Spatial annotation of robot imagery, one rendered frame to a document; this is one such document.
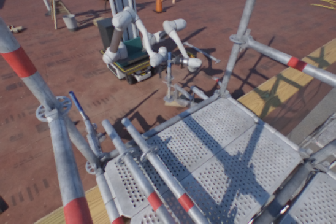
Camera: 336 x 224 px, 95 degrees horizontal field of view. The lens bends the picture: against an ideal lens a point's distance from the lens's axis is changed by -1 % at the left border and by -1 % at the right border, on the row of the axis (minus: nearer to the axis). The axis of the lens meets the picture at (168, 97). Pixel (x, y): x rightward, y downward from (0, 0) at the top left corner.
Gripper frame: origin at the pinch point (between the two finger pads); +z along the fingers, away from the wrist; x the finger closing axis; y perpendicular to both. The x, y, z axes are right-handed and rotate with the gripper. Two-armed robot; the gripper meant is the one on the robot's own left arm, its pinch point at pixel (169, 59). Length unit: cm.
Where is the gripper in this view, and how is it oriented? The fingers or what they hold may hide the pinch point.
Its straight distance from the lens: 193.8
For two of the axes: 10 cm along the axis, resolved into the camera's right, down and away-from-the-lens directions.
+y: 0.0, -7.1, -7.0
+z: -9.8, -1.5, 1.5
